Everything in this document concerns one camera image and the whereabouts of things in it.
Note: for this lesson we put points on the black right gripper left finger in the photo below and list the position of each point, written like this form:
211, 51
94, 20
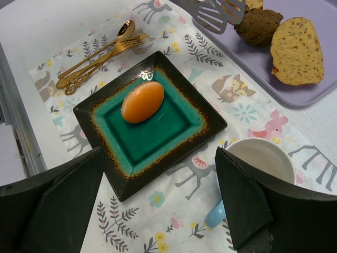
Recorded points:
50, 212

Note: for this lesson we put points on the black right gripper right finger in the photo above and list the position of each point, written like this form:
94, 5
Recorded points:
303, 221

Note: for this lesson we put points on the orange glazed bread roll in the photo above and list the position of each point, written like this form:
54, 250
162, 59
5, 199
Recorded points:
142, 102

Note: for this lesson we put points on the silver serving tongs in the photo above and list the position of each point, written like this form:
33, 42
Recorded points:
214, 15

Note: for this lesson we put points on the right yellow bread slice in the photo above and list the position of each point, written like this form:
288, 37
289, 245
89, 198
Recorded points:
296, 53

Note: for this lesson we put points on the blue ceramic mug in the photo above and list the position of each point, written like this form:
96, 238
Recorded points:
268, 163

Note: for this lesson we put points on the green black square plate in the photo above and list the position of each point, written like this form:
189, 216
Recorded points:
137, 153

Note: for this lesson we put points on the lavender plastic tray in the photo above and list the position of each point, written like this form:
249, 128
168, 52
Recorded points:
257, 61

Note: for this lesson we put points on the gold fork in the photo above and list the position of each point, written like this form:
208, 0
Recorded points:
77, 78

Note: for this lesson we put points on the brown chocolate bun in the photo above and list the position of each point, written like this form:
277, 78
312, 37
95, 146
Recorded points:
258, 26

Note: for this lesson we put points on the gold spoon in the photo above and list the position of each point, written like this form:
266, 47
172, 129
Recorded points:
124, 33

